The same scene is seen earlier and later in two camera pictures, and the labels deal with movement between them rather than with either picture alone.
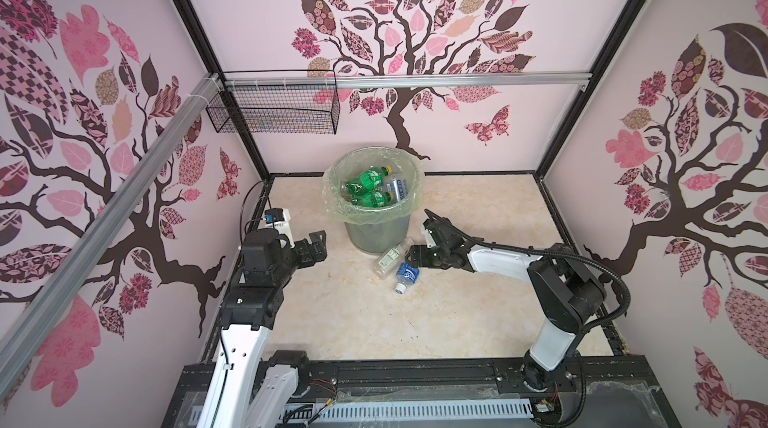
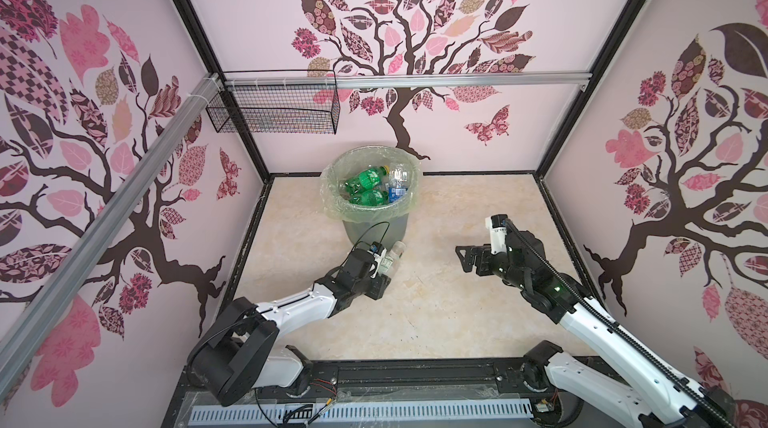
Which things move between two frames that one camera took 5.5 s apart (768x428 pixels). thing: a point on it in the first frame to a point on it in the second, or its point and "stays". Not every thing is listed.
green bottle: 373,199 stays
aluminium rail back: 410,79 stays
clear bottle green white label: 391,259 stays
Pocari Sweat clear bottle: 406,274 to 398,181
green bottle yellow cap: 368,181 stays
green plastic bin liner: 357,160 stays
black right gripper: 421,251 to 483,253
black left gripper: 309,259 to 380,284
